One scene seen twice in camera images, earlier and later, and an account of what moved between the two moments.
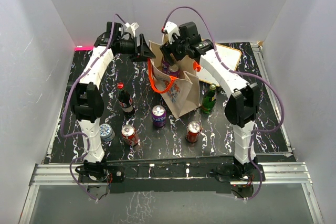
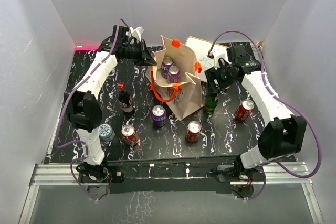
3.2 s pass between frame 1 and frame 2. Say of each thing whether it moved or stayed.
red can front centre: stayed
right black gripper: moved
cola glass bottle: stayed
